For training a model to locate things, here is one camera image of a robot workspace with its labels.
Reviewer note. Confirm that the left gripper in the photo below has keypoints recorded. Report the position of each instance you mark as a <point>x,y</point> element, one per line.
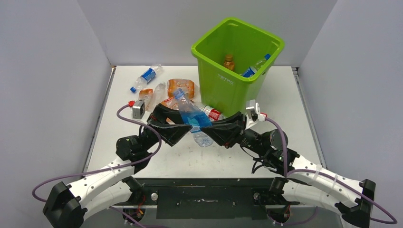
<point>171,133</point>

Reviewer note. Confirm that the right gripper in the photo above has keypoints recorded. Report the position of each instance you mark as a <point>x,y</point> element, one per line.
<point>225,134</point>

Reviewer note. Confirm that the red label bottle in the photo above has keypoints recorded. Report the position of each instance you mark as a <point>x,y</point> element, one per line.
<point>213,114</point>

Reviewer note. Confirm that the orange crushed bottle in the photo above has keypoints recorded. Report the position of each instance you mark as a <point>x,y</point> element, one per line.
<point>186,85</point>
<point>171,103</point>

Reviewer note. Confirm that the crushed blue label bottle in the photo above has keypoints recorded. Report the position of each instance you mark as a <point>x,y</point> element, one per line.
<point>193,116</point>

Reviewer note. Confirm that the clear bottle no label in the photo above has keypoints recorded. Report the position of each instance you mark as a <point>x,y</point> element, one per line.
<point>157,97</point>

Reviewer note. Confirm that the orange crushed bottle top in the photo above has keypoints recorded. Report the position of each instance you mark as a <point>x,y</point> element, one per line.
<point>186,85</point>

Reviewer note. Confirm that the small orange label bottle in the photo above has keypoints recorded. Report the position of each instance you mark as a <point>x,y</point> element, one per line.
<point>146,95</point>

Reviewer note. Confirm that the pepsi bottle blue cap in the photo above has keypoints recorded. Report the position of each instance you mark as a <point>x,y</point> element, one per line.
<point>252,70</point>

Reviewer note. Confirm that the orange juice bottle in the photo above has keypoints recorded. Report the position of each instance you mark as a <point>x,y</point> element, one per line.
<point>228,62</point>

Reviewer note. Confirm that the green plastic bin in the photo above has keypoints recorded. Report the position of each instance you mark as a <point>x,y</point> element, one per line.
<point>233,59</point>

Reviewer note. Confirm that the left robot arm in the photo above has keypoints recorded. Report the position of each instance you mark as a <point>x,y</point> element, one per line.
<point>69,205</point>

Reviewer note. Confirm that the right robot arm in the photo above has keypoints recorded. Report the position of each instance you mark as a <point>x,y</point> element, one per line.
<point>300,179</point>

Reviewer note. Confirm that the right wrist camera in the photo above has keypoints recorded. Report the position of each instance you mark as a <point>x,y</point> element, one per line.
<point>253,111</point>

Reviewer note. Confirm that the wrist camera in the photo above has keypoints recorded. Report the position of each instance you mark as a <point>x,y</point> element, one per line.
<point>137,109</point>
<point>253,111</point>

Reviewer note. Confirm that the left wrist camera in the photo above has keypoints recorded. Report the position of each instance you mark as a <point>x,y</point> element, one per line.
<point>137,109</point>

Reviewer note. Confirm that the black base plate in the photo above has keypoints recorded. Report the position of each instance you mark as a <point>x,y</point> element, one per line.
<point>186,198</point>

